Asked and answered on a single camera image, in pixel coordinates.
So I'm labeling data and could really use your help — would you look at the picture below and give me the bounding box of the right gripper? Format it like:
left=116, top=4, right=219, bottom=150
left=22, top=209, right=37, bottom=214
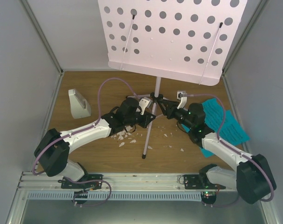
left=158, top=99, right=194, bottom=130

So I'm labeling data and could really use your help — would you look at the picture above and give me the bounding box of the blue sheet music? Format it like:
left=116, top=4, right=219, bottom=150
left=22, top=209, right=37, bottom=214
left=202, top=98, right=249, bottom=146
left=182, top=123, right=214, bottom=158

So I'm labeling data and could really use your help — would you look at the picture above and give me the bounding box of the pink music stand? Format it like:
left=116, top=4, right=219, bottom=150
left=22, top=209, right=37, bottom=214
left=97, top=0, right=248, bottom=159

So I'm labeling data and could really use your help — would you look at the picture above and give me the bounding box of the white metronome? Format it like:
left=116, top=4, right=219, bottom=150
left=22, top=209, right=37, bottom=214
left=68, top=89, right=91, bottom=119

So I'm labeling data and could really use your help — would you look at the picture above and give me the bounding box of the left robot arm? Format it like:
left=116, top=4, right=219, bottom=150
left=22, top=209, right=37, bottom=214
left=34, top=98, right=155, bottom=189

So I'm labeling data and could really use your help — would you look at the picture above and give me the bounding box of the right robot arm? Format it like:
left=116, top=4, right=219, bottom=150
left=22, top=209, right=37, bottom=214
left=157, top=98, right=276, bottom=204

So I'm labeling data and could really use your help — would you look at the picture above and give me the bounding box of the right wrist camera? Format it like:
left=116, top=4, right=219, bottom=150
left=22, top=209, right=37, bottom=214
left=177, top=91, right=187, bottom=109

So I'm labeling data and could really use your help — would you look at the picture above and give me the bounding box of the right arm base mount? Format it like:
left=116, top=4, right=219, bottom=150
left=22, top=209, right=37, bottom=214
left=178, top=174, right=226, bottom=207

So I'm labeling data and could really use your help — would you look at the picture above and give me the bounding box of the grey slotted cable duct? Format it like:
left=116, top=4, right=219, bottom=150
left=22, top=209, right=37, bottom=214
left=28, top=190, right=201, bottom=202

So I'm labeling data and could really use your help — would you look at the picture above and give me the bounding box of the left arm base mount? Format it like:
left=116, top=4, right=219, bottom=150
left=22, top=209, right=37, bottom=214
left=58, top=174, right=103, bottom=202

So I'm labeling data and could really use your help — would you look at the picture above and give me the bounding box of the aluminium rail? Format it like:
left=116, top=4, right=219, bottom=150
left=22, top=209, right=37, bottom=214
left=17, top=173, right=270, bottom=191

